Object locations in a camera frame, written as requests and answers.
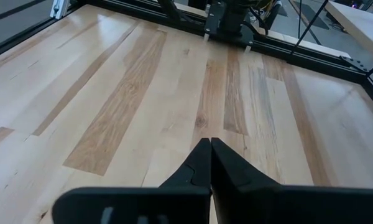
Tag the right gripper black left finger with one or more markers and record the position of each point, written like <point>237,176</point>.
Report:
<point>180,202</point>

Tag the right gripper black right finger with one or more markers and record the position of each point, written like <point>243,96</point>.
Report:
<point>267,205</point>

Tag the wooden shelf board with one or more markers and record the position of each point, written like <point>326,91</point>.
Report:
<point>360,25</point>

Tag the black floor mat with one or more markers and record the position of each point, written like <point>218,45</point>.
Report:
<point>307,12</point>

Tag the black table edge frame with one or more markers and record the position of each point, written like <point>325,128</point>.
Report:
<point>314,60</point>

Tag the white metal bracket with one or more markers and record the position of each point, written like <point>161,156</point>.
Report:
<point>59,7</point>

